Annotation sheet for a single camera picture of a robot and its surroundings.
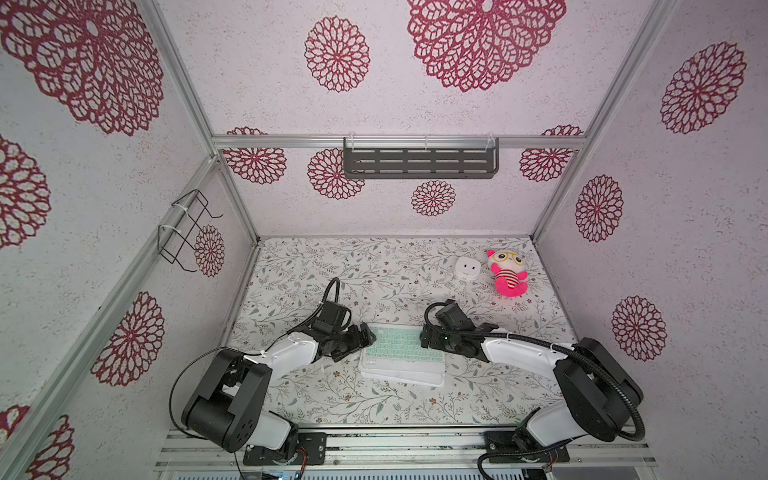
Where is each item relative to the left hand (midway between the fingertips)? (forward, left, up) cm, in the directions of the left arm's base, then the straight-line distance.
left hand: (366, 344), depth 89 cm
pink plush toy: (+27, -48, +3) cm, 55 cm away
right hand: (+3, -19, 0) cm, 19 cm away
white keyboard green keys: (-1, -10, -2) cm, 10 cm away
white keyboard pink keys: (-9, -11, -3) cm, 14 cm away
